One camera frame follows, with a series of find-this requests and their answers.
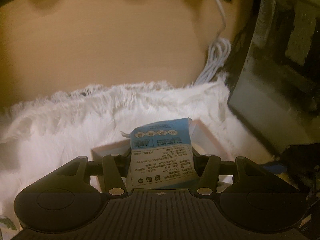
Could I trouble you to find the blue white tissue packet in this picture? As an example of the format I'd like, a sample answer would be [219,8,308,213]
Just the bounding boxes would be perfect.
[123,118,199,190]

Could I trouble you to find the white coiled power cable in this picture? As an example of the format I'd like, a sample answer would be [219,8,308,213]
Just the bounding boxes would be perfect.
[194,0,232,86]

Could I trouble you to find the white textured cloth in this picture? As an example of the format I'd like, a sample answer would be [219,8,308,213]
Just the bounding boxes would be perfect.
[0,72,276,240]

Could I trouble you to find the pink cardboard gift box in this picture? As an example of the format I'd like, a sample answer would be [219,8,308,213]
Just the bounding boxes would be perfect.
[91,118,231,192]

